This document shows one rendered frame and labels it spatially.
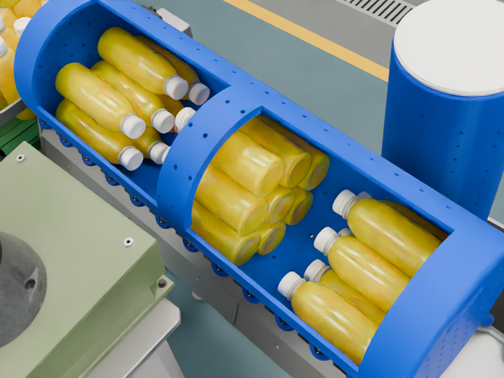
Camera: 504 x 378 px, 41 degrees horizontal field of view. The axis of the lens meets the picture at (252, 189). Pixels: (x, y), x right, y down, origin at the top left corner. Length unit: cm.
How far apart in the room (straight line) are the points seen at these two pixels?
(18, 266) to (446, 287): 50
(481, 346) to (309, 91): 174
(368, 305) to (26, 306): 50
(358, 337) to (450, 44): 65
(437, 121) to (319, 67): 149
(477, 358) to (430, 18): 68
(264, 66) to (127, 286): 206
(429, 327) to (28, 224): 52
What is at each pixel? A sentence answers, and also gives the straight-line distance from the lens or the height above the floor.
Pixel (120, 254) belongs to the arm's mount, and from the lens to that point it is 86.
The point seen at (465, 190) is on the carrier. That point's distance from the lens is 156.
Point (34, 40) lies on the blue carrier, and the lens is 127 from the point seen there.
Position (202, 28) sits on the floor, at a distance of 307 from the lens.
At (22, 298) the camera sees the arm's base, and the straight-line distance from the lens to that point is 84.
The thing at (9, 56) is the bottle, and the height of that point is 107.
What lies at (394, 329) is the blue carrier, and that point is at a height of 119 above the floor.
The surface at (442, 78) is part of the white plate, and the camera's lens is 134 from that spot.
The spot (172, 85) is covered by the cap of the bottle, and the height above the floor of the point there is 113.
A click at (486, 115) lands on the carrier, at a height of 97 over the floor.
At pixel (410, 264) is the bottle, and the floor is 113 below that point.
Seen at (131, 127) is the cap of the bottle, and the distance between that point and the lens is 120.
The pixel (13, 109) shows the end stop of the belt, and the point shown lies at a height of 97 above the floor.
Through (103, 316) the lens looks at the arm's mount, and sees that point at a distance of 88.
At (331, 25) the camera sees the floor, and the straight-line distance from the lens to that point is 301.
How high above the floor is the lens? 198
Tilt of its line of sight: 54 degrees down
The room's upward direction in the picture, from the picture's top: 9 degrees counter-clockwise
